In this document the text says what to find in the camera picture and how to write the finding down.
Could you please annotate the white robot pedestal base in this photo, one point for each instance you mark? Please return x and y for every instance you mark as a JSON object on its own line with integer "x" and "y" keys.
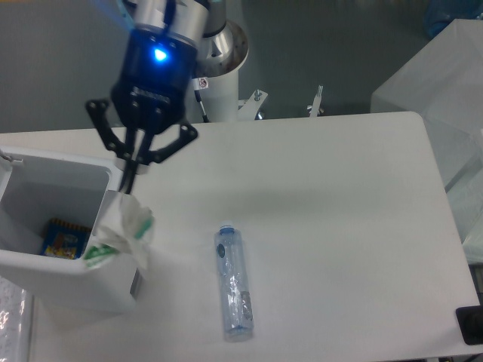
{"x": 215, "y": 88}

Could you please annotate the blue yellow snack packet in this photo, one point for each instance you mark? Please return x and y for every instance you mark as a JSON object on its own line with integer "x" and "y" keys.
{"x": 65, "y": 240}

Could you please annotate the metal table clamp bolt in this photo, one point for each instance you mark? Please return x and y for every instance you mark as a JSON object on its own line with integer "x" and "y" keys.
{"x": 316, "y": 108}

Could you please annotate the blue water jug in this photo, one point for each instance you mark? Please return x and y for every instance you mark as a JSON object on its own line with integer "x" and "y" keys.
{"x": 439, "y": 14}

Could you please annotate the black device at table edge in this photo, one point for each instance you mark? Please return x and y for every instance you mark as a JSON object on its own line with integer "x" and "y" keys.
{"x": 470, "y": 321}

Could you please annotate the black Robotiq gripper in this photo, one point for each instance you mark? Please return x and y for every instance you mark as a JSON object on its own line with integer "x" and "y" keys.
{"x": 149, "y": 95}

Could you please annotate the white trash can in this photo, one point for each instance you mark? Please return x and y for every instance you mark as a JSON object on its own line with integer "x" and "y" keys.
{"x": 51, "y": 204}

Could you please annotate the clear blue plastic bottle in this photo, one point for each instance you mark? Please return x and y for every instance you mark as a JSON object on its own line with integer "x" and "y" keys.
{"x": 235, "y": 297}

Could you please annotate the white green wrapper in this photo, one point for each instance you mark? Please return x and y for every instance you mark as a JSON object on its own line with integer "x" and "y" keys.
{"x": 124, "y": 227}

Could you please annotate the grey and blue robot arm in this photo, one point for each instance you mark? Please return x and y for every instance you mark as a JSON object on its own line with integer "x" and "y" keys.
{"x": 183, "y": 20}

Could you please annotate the frosted plastic storage box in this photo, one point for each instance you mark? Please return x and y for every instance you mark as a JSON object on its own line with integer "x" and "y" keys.
{"x": 443, "y": 84}

